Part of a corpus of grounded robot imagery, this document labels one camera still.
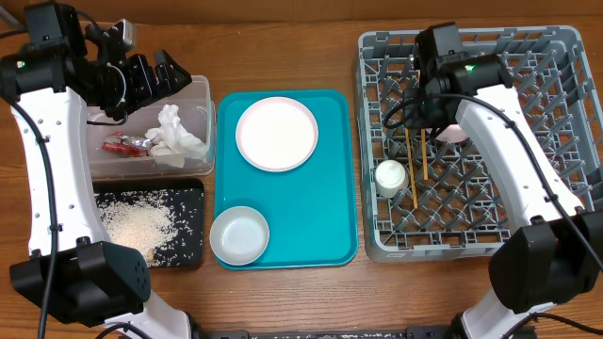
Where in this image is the teal serving tray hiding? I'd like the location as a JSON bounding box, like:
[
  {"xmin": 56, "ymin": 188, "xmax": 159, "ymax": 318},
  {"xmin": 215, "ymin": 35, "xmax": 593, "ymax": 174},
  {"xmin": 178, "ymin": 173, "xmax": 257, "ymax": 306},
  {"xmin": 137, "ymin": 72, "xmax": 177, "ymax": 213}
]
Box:
[{"xmin": 214, "ymin": 89, "xmax": 359, "ymax": 269}]

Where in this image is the small pink saucer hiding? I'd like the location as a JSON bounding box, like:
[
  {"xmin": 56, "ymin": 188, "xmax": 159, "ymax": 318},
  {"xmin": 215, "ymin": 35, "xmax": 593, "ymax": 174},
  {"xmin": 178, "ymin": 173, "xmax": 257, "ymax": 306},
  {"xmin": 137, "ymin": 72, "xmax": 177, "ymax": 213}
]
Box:
[{"xmin": 436, "ymin": 124, "xmax": 468, "ymax": 143}]

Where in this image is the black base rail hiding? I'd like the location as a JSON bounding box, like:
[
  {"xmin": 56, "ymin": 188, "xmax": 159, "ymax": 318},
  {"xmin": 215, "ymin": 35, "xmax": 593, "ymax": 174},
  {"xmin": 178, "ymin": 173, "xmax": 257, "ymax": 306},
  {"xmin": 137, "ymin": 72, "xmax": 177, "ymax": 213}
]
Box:
[{"xmin": 204, "ymin": 326, "xmax": 454, "ymax": 339}]

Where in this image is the black plastic tray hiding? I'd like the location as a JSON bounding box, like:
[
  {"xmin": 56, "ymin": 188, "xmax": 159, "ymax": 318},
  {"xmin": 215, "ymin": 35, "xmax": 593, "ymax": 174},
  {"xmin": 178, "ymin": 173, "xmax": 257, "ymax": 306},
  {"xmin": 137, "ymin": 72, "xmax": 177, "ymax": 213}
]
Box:
[{"xmin": 91, "ymin": 177, "xmax": 206, "ymax": 268}]

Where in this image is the large pink plate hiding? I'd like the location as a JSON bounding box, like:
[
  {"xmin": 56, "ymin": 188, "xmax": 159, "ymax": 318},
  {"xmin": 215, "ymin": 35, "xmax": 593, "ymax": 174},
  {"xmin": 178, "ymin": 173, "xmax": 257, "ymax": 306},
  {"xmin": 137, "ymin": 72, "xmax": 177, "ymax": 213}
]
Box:
[{"xmin": 236, "ymin": 96, "xmax": 319, "ymax": 172}]

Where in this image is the grey dishwasher rack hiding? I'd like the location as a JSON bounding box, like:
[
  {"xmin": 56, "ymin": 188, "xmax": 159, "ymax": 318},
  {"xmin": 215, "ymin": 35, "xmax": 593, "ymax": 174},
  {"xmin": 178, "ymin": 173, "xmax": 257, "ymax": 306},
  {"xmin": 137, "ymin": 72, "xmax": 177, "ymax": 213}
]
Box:
[{"xmin": 354, "ymin": 25, "xmax": 602, "ymax": 262}]

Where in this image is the clear plastic storage bin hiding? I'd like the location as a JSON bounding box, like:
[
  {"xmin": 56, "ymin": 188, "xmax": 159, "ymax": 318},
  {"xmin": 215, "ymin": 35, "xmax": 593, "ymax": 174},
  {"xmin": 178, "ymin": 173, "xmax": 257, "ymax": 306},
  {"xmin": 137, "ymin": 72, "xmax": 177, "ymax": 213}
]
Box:
[{"xmin": 87, "ymin": 75, "xmax": 216, "ymax": 181}]

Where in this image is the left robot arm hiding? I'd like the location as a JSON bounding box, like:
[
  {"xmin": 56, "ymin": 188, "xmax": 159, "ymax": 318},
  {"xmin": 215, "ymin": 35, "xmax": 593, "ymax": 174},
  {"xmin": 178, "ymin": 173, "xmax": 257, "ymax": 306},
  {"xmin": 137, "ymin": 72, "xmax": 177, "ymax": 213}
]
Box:
[{"xmin": 1, "ymin": 1, "xmax": 203, "ymax": 338}]

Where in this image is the red foil snack wrapper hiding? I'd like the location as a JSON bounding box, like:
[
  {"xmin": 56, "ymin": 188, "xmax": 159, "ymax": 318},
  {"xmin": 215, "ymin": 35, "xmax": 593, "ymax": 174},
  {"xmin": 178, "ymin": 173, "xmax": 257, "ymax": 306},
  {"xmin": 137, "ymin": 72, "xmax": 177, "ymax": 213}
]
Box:
[{"xmin": 102, "ymin": 130, "xmax": 152, "ymax": 157}]

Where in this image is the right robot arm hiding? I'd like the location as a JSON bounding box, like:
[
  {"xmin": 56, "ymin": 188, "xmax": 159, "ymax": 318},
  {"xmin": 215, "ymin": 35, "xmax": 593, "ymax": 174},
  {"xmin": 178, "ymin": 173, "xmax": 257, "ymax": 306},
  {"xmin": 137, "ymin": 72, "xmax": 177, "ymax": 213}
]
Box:
[{"xmin": 407, "ymin": 23, "xmax": 602, "ymax": 338}]

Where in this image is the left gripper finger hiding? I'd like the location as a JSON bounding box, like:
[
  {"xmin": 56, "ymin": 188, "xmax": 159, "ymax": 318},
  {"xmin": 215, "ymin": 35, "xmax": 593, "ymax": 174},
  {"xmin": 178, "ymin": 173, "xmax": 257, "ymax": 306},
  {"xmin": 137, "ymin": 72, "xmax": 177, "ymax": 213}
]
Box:
[
  {"xmin": 155, "ymin": 63, "xmax": 171, "ymax": 97},
  {"xmin": 154, "ymin": 50, "xmax": 192, "ymax": 96}
]

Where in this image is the grey metal bowl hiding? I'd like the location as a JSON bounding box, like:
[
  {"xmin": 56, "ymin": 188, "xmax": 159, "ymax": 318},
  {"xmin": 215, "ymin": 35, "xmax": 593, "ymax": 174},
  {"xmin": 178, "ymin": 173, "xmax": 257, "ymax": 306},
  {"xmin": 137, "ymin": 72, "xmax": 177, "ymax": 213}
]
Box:
[{"xmin": 209, "ymin": 206, "xmax": 269, "ymax": 266}]

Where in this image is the wooden chopstick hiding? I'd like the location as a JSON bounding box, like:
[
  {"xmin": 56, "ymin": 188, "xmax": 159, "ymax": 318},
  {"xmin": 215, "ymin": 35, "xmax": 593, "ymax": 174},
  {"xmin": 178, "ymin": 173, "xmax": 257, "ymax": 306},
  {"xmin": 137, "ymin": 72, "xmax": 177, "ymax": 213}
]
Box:
[
  {"xmin": 404, "ymin": 127, "xmax": 418, "ymax": 209},
  {"xmin": 420, "ymin": 129, "xmax": 429, "ymax": 181}
]

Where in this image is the spilled rice and food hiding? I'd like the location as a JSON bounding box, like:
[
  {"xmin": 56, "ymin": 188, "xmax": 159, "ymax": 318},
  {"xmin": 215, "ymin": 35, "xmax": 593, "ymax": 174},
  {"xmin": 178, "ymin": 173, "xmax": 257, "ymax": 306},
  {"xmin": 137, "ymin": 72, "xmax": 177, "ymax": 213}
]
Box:
[{"xmin": 96, "ymin": 187, "xmax": 204, "ymax": 265}]

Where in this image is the white napkin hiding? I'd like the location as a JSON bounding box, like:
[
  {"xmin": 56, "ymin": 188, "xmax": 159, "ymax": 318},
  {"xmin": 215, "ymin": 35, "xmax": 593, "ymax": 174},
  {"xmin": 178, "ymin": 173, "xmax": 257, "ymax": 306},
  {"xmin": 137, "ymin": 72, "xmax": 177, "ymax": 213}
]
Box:
[{"xmin": 145, "ymin": 105, "xmax": 209, "ymax": 168}]

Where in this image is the white paper cup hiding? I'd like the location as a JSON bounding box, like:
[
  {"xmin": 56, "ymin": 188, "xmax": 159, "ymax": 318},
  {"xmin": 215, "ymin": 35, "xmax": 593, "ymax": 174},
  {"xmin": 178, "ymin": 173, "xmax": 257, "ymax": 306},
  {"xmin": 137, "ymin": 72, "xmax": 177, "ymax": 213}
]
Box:
[{"xmin": 375, "ymin": 160, "xmax": 409, "ymax": 199}]

